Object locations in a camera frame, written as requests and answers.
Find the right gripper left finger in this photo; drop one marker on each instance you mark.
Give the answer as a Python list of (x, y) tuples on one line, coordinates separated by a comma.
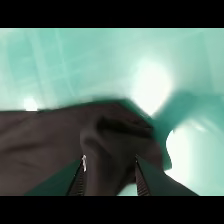
[(63, 183)]

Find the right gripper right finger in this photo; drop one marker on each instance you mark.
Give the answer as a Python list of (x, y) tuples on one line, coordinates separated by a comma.
[(156, 181)]

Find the dark brown garment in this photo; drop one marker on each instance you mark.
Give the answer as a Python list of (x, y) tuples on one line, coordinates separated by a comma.
[(46, 146)]

